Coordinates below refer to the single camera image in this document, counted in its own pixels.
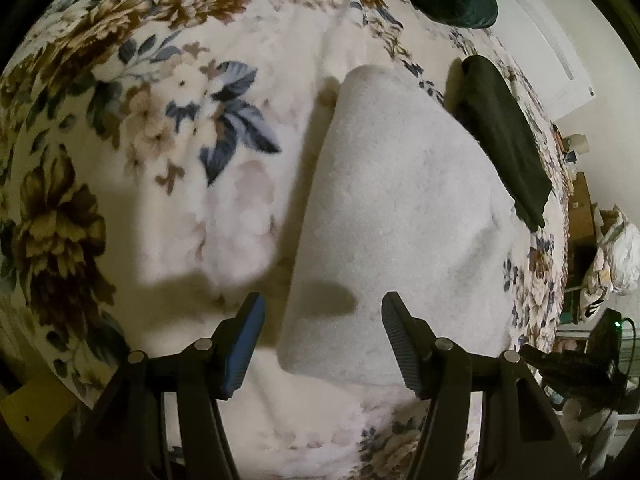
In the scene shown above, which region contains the floral plush blanket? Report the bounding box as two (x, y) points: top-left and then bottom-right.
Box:
(0, 0), (573, 480)

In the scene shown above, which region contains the black cable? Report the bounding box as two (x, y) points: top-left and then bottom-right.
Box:
(587, 319), (638, 463)

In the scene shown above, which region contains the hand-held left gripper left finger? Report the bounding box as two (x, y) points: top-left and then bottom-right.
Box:
(62, 291), (267, 480)

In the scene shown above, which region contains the white towel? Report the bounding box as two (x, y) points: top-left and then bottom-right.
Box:
(277, 64), (516, 386)

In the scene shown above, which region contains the white crumpled bundle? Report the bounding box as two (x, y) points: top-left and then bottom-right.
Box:
(592, 205), (640, 295)

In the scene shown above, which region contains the pile of mixed clothes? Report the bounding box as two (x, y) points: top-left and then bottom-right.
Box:
(575, 280), (609, 324)

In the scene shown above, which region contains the small table lamp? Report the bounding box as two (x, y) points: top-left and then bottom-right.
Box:
(565, 132), (589, 159)

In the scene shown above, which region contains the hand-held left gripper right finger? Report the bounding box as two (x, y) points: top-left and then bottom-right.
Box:
(381, 291), (583, 480)

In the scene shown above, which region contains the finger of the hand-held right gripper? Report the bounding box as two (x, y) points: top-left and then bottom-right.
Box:
(520, 344), (593, 387)

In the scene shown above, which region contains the yellow board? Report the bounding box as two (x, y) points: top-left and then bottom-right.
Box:
(0, 374), (77, 456)

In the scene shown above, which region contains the white bed headboard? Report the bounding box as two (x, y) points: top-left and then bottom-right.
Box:
(492, 0), (598, 121)

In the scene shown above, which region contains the black folded cloth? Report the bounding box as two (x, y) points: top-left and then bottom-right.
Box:
(457, 55), (553, 232)

